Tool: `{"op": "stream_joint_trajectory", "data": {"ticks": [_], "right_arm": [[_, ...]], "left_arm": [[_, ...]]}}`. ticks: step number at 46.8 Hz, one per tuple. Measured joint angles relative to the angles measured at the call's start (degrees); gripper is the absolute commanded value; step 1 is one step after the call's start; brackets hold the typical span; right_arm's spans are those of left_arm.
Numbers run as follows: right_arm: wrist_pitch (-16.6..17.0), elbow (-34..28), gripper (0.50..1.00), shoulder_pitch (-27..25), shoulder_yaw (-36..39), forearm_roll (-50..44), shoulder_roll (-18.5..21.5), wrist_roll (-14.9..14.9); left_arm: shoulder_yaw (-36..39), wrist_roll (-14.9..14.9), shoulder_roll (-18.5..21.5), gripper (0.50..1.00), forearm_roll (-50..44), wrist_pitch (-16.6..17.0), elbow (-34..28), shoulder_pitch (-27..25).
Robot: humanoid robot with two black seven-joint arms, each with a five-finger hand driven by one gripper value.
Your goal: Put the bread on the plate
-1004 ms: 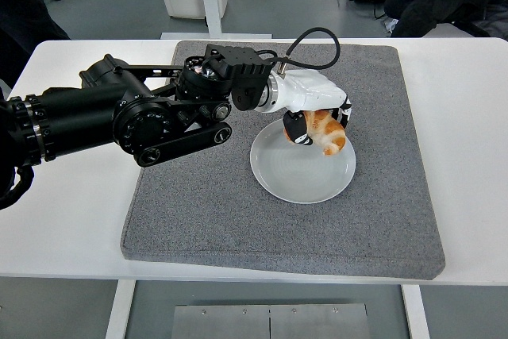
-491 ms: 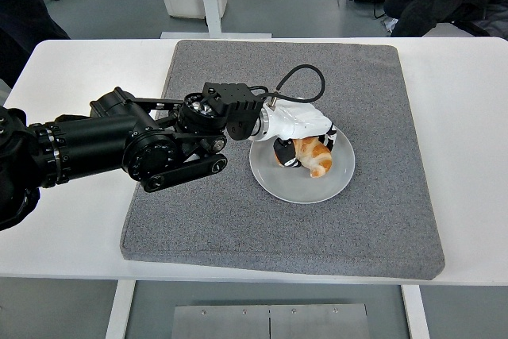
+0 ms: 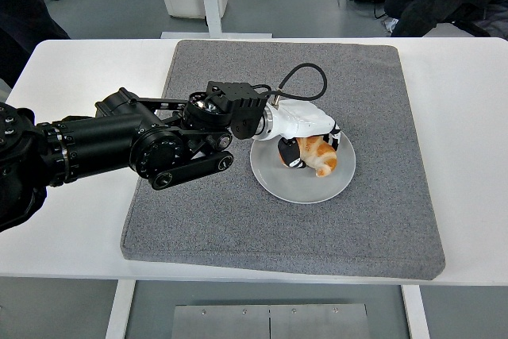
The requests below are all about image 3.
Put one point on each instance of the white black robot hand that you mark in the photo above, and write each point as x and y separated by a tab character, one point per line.
301	120

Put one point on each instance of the orange croissant bread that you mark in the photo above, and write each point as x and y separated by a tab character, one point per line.
323	154

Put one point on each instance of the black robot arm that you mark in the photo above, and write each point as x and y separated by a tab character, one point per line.
99	140

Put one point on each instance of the pale grey round plate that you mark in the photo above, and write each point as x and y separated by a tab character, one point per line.
301	190

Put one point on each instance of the grey speckled mat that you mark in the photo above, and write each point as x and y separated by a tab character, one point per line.
285	236

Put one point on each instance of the white table leg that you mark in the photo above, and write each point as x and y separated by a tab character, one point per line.
119	311
416	315

